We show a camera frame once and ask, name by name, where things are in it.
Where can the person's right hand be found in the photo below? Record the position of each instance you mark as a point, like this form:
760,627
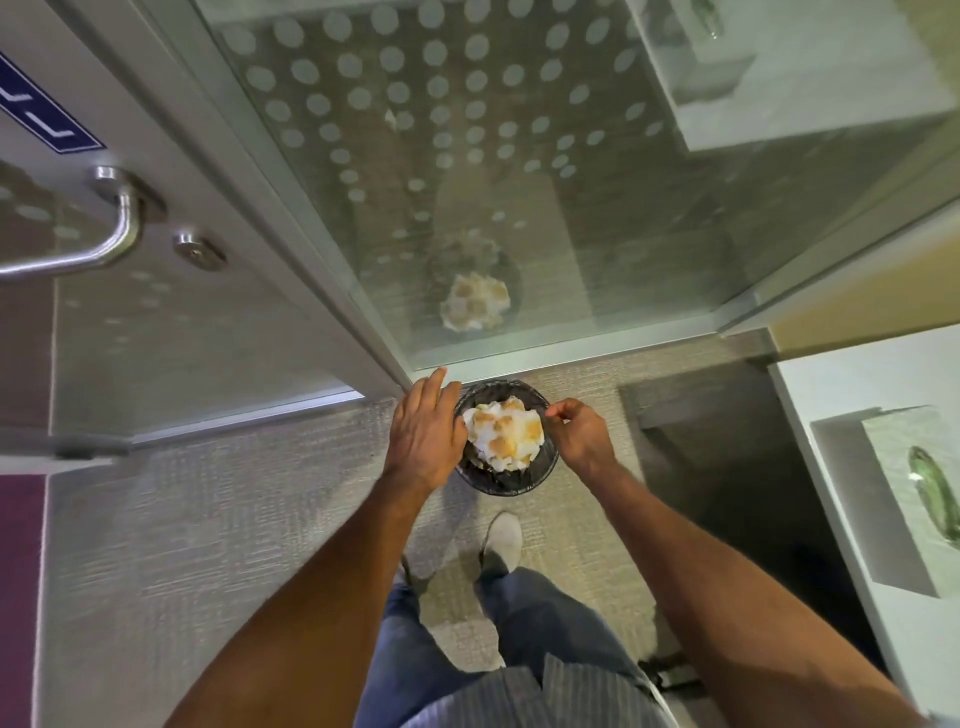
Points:
585,442

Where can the person's left hand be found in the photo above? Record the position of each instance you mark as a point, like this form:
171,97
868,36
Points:
424,439

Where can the person's left thumb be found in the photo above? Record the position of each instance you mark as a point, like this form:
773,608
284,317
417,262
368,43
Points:
453,396

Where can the person's right fingers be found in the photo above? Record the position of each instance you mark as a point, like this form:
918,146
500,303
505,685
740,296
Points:
566,409

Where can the black trash bin with liner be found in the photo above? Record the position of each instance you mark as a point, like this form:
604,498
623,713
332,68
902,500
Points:
487,480

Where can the person's left forearm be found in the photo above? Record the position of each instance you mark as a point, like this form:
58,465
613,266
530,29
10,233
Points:
315,615

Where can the person's right forearm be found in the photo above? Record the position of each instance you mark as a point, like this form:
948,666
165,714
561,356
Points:
720,600

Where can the crumpled stained white paper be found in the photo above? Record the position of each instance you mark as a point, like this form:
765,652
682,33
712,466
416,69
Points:
502,435

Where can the grey shoe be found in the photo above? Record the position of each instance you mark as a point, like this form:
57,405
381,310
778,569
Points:
502,540
405,574

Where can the dark cabinet base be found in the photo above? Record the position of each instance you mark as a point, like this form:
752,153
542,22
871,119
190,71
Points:
712,450

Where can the glass partition with frosted dots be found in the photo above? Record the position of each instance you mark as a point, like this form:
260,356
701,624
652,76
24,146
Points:
487,187

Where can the blue jeans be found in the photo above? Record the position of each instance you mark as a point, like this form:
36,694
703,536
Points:
540,622

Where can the grey door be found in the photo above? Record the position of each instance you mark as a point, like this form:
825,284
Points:
210,345

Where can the white counter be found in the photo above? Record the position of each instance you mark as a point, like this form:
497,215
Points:
832,390

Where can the round metal door lock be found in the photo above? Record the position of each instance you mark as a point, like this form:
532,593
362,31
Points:
199,251

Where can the grey striped shirt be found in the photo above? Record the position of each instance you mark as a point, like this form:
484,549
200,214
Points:
540,701

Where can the stone tissue box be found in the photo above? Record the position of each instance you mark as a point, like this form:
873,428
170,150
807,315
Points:
900,480

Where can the blue door sign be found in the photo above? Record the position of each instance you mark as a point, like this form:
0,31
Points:
45,105

